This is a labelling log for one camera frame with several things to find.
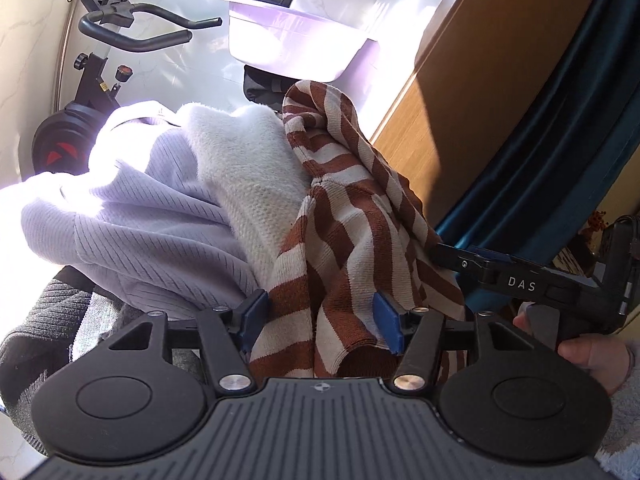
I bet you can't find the lavender ribbed sweater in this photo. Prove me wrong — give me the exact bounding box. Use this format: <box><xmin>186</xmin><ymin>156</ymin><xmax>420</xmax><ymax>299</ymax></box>
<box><xmin>20</xmin><ymin>101</ymin><xmax>261</xmax><ymax>321</ymax></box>

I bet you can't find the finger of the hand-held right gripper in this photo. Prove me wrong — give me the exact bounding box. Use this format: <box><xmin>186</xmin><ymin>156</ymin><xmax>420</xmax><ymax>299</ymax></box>
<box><xmin>431</xmin><ymin>242</ymin><xmax>511</xmax><ymax>281</ymax></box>

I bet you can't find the wooden wardrobe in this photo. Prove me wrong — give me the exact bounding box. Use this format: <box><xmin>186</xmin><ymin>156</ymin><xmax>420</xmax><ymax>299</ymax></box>
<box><xmin>370</xmin><ymin>0</ymin><xmax>616</xmax><ymax>231</ymax></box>

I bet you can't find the black exercise bike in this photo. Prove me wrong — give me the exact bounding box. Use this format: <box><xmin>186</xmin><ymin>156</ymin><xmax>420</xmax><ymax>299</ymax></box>
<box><xmin>31</xmin><ymin>0</ymin><xmax>223</xmax><ymax>176</ymax></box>

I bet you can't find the grey knit garment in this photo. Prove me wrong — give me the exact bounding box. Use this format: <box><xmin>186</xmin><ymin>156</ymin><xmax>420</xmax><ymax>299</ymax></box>
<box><xmin>0</xmin><ymin>265</ymin><xmax>211</xmax><ymax>456</ymax></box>

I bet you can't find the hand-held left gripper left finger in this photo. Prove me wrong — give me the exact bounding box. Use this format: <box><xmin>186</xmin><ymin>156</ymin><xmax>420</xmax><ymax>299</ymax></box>
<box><xmin>75</xmin><ymin>288</ymin><xmax>272</xmax><ymax>395</ymax></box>

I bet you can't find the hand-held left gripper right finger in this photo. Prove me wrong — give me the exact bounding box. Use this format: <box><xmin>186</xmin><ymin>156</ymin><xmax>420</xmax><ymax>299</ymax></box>
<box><xmin>372</xmin><ymin>291</ymin><xmax>545</xmax><ymax>395</ymax></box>

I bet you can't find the black fabric object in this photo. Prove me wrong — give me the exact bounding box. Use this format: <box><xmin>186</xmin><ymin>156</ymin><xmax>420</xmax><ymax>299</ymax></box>
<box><xmin>242</xmin><ymin>64</ymin><xmax>301</xmax><ymax>111</ymax></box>

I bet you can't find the person's right hand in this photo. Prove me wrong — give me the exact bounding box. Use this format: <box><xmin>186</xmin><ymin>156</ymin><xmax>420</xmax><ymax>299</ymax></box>
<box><xmin>514</xmin><ymin>310</ymin><xmax>632</xmax><ymax>397</ymax></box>

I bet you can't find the person's right forearm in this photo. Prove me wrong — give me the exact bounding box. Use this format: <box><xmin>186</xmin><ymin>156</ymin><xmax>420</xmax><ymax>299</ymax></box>
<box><xmin>597</xmin><ymin>340</ymin><xmax>640</xmax><ymax>480</ymax></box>

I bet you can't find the brown white striped sweater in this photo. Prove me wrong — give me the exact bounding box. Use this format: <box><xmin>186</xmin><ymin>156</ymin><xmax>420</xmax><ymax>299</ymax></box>
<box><xmin>248</xmin><ymin>79</ymin><xmax>468</xmax><ymax>380</ymax></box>

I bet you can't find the lilac plastic basin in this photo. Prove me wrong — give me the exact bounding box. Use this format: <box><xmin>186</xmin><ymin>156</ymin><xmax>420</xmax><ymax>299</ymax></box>
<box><xmin>227</xmin><ymin>0</ymin><xmax>381</xmax><ymax>83</ymax></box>

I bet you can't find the white fleece garment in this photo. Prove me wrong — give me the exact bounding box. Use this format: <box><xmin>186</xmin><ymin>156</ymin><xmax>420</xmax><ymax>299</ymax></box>
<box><xmin>177</xmin><ymin>101</ymin><xmax>311</xmax><ymax>281</ymax></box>

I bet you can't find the dark blue curtain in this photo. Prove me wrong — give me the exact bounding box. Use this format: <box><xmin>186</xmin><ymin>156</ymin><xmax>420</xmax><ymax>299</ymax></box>
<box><xmin>432</xmin><ymin>0</ymin><xmax>640</xmax><ymax>266</ymax></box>

